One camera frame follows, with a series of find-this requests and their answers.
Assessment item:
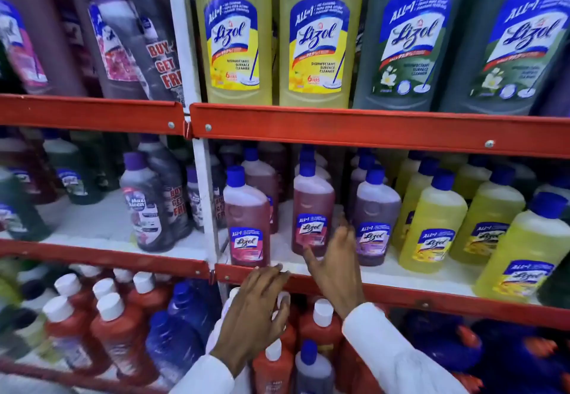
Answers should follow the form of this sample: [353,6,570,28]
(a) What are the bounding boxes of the large yellow cleaner bottle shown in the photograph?
[191,0,273,106]
[278,0,367,109]

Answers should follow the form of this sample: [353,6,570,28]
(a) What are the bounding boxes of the person's left hand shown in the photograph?
[210,265,293,378]

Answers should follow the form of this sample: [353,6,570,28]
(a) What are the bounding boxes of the green bottle black cap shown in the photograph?
[0,257,56,361]

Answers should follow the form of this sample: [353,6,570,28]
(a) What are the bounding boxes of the small dark green cleaner bottle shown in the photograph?
[0,166,52,242]
[42,129,106,205]

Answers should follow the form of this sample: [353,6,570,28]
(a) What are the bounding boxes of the dark blue bottle orange cap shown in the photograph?
[471,318,570,394]
[401,310,485,373]

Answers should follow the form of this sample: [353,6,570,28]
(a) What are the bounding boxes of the large dark purple cleaner bottle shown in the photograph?
[109,0,186,106]
[60,0,150,100]

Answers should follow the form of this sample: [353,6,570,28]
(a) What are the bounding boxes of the purple bottle blue cap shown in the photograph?
[294,339,335,394]

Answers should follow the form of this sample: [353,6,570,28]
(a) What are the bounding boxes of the person's left forearm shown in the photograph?
[168,353,251,394]

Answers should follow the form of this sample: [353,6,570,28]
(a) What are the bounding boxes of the small dark purple cleaner bottle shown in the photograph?
[137,133,193,241]
[119,152,175,253]

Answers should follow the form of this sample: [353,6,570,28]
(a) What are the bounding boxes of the group of red white-capped bottles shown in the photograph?
[41,264,175,386]

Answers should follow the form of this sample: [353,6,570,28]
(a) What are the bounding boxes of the blue cleaner bottle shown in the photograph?
[145,310,206,386]
[167,279,222,346]

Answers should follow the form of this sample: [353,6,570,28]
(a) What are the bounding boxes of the large pink label cleaner bottle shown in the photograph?
[0,0,87,97]

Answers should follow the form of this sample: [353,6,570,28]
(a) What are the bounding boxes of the pale white bottle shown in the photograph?
[205,287,243,356]

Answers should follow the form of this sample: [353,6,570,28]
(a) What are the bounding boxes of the red bottle white cap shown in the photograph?
[297,298,344,360]
[251,338,295,394]

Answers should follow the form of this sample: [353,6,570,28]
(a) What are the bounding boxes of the person's right forearm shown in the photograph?
[342,302,469,394]

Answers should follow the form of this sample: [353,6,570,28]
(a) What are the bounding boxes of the person's right hand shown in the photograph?
[304,217,367,320]

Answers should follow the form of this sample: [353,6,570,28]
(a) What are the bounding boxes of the small dark red cleaner bottle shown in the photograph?
[0,135,58,205]

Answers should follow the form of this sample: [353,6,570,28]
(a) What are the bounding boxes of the row of small yellow bottles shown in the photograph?
[391,149,570,304]

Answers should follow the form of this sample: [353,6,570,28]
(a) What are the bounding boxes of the large dark green cleaner bottle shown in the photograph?
[438,0,570,116]
[353,0,474,112]

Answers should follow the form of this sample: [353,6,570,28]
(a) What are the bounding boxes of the white shelf upright post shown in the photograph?
[164,0,230,305]

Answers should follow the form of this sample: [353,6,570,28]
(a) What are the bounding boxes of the red shelf rail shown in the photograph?
[0,94,186,138]
[0,239,211,280]
[189,103,570,159]
[215,263,570,332]

